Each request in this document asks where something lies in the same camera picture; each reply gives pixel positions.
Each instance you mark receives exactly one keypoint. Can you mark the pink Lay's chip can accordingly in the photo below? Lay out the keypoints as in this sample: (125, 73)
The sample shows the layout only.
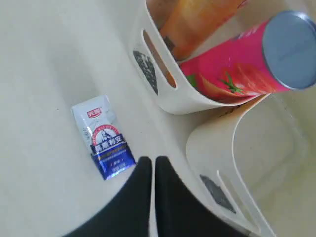
(275, 56)

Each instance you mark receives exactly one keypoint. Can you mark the cream bin triangle mark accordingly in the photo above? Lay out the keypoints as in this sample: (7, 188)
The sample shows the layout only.
(160, 72)

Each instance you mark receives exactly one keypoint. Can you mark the blue white milk carton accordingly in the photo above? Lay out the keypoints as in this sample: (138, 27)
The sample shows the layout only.
(98, 125)

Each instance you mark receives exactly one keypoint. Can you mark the cream bin square mark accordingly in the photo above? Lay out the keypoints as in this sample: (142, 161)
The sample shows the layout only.
(257, 165)

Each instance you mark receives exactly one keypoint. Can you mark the yellow Lay's chip can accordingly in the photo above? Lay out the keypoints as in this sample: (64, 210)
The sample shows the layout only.
(193, 21)

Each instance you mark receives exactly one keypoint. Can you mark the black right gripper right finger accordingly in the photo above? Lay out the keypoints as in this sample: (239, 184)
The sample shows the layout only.
(178, 211)

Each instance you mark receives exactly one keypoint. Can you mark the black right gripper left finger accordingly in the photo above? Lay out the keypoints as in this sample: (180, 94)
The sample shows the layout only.
(127, 214)

